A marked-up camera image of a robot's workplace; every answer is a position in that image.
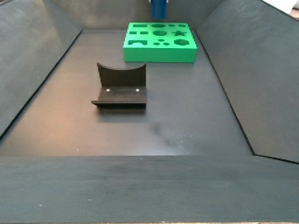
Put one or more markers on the black curved holder stand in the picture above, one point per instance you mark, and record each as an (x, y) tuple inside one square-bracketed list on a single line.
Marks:
[(122, 86)]

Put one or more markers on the blue oval cylinder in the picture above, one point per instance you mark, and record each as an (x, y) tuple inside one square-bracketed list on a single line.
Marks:
[(158, 8)]

